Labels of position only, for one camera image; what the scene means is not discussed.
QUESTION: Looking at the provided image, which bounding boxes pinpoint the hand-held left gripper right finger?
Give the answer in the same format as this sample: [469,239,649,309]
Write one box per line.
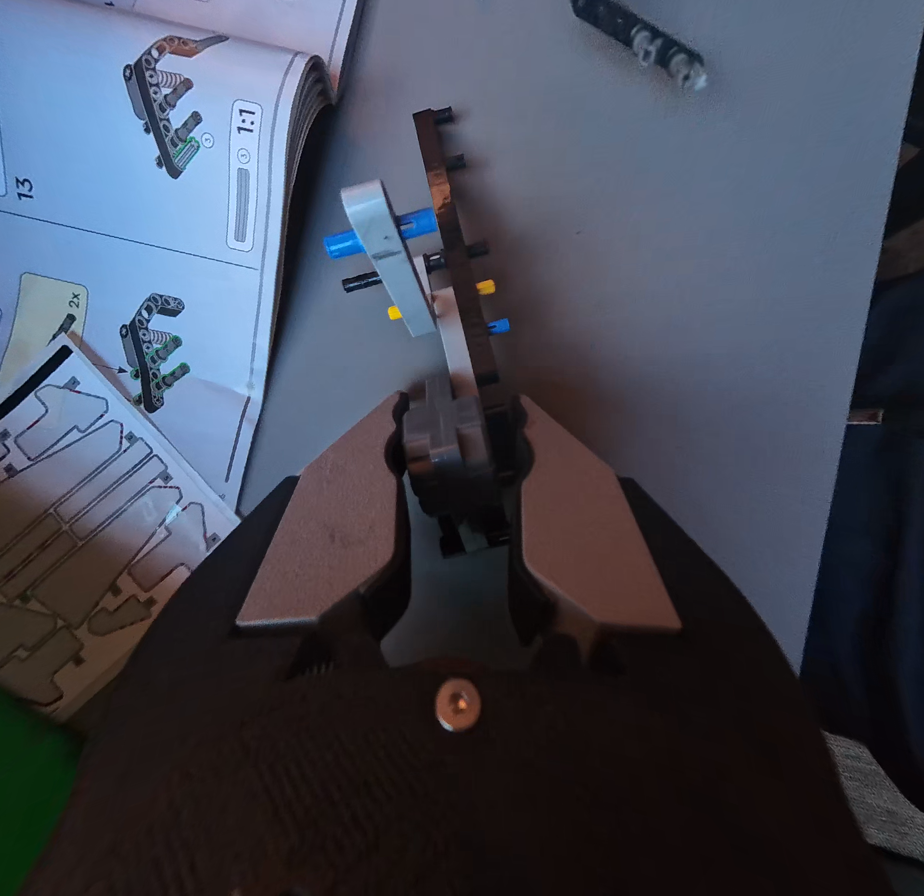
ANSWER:
[507,394,683,649]

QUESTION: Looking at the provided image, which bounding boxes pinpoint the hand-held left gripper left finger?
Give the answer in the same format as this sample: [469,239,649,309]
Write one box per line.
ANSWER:
[234,391,414,631]

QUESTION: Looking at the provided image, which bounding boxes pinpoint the long black lego beam assembly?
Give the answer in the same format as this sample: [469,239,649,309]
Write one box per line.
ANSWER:
[322,105,524,558]

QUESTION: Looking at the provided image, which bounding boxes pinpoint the bent black lego frame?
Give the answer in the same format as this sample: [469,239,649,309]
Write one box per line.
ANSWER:
[566,0,710,93]

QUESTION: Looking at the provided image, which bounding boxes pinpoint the lego sticker sheet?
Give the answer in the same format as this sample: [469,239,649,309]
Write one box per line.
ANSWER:
[0,333,244,725]

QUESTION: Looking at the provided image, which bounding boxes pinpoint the lego instruction booklet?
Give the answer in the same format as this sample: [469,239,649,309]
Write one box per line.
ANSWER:
[0,0,374,505]

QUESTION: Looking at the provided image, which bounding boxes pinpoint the person's dark blue pants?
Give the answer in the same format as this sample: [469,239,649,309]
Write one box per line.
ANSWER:
[800,134,924,770]

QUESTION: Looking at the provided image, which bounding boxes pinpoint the green plate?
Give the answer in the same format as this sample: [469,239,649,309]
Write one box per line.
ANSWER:
[0,690,85,896]

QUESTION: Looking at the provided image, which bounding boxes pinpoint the grey fabric seat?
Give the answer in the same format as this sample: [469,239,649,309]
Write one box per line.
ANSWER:
[821,729,924,870]

